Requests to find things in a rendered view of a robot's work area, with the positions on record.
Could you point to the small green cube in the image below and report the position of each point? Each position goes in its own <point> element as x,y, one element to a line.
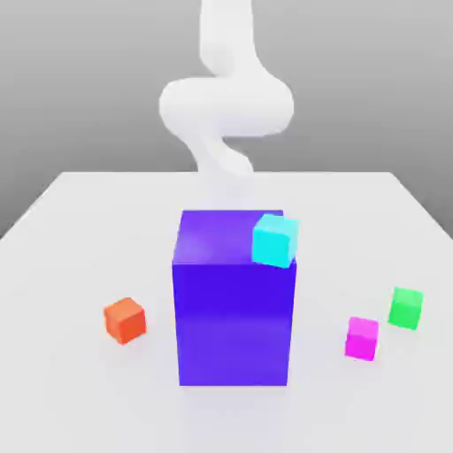
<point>405,308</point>

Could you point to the small orange cube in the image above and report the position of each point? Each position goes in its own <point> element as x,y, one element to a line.
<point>124,321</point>

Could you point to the large purple box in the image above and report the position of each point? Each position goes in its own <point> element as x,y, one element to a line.
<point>231,318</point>

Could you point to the small cyan cube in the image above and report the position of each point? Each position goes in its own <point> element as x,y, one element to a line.
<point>272,242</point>

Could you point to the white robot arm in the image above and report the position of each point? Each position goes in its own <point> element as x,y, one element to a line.
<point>226,106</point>

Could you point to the small magenta cube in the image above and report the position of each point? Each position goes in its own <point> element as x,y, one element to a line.
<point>361,339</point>

